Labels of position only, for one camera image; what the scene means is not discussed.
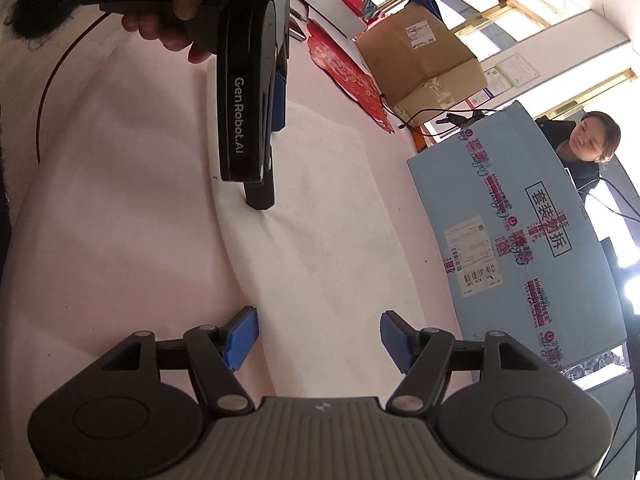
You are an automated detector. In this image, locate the blue cardboard box red tape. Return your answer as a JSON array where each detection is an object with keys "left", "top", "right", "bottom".
[{"left": 406, "top": 100, "right": 628, "bottom": 371}]

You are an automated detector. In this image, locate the pink table cloth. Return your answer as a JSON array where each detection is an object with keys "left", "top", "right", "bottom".
[{"left": 0, "top": 5, "right": 471, "bottom": 480}]

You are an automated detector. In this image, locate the white wall notice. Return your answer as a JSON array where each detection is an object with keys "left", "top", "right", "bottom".
[{"left": 482, "top": 52, "right": 541, "bottom": 106}]

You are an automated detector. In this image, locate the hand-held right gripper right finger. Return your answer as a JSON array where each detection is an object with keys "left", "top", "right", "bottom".
[{"left": 380, "top": 310, "right": 551, "bottom": 416}]

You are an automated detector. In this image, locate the black cable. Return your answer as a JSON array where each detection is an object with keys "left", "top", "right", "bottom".
[
  {"left": 380, "top": 92, "right": 501, "bottom": 131},
  {"left": 597, "top": 172, "right": 640, "bottom": 221}
]

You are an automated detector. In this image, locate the floral patterned cloth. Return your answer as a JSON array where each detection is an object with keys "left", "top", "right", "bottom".
[{"left": 560, "top": 345, "right": 630, "bottom": 386}]

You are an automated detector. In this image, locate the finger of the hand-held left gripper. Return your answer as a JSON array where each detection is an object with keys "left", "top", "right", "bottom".
[{"left": 270, "top": 0, "right": 292, "bottom": 133}]

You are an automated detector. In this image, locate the small dark object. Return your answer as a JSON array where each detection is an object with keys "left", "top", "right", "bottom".
[{"left": 290, "top": 5, "right": 307, "bottom": 42}]

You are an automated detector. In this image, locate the white shopping bag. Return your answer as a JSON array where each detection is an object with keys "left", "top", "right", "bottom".
[{"left": 206, "top": 57, "right": 453, "bottom": 398}]

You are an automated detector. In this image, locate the person's left hand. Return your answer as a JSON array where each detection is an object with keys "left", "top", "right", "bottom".
[{"left": 121, "top": 0, "right": 226, "bottom": 64}]

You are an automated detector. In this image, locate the brown cardboard box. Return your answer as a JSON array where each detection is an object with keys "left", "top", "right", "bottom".
[{"left": 355, "top": 5, "right": 488, "bottom": 128}]

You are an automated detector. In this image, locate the blue object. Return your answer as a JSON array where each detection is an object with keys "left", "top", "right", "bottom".
[{"left": 406, "top": 0, "right": 442, "bottom": 18}]

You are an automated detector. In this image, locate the thin dark cable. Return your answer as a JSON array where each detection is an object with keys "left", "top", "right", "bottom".
[{"left": 36, "top": 10, "right": 113, "bottom": 166}]

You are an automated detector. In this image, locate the red gold-patterned decoration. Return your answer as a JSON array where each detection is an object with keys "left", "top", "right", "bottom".
[{"left": 306, "top": 20, "right": 396, "bottom": 133}]

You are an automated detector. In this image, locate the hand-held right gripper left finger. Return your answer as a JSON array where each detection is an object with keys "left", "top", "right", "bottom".
[{"left": 95, "top": 305, "right": 261, "bottom": 416}]

